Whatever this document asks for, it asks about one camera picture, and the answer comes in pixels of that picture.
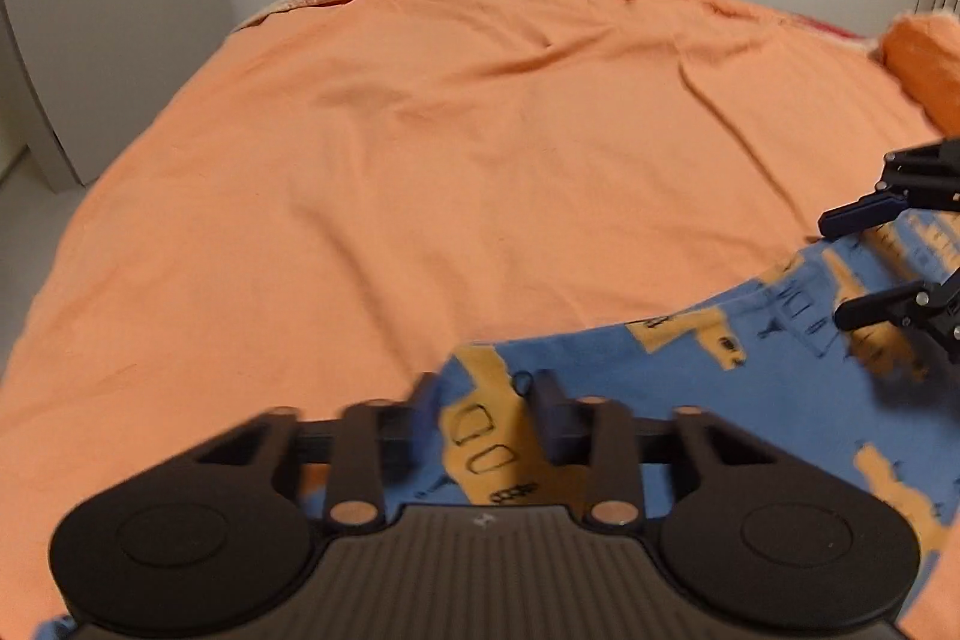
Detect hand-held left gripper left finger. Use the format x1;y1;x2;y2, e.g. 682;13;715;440
195;373;445;530

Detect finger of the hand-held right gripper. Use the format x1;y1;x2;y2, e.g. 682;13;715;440
834;269;960;365
818;136;960;238

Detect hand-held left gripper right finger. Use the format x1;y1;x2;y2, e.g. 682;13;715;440
527;369;757;527

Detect blue pants with orange print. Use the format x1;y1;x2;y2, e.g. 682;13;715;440
30;218;960;640

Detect orange pillow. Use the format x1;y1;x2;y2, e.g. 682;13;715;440
876;10;960;131

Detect orange bed sheet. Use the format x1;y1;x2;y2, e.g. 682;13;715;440
0;0;960;640

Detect white door with keys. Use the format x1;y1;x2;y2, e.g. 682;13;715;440
0;0;235;193

